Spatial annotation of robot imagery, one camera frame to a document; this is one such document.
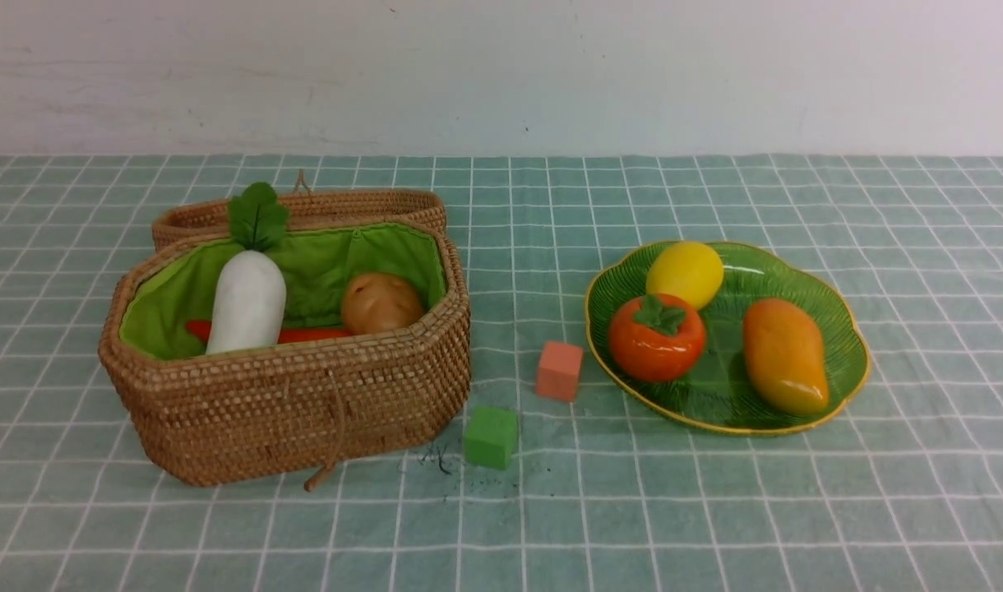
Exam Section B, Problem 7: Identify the brown toy potato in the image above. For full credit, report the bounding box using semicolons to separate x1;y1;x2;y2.
340;272;426;335

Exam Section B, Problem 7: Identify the orange toy persimmon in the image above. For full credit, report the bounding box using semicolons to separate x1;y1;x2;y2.
608;294;707;383

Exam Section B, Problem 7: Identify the yellow toy lemon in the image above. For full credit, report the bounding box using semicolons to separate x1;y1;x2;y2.
645;241;724;310

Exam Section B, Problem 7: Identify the white toy radish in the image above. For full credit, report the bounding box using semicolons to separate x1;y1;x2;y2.
206;181;289;354

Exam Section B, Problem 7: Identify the orange yellow toy mango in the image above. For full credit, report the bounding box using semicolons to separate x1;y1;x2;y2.
742;298;831;417

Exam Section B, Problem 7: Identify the orange toy carrot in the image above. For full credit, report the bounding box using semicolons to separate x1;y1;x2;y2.
185;319;354;344

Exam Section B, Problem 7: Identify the orange foam cube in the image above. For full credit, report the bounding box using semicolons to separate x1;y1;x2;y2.
535;340;584;402

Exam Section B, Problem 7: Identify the green foam cube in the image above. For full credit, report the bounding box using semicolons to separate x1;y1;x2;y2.
463;407;518;469

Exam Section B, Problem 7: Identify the woven rattan basket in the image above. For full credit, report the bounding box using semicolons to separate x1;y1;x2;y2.
99;216;471;490

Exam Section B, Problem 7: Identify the green glass leaf plate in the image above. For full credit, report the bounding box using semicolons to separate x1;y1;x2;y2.
584;241;872;436

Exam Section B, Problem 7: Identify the woven rattan basket lid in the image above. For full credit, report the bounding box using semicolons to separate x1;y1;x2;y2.
150;169;448;252

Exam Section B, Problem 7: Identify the green checkered tablecloth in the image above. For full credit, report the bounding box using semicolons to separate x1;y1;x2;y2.
0;154;1003;591

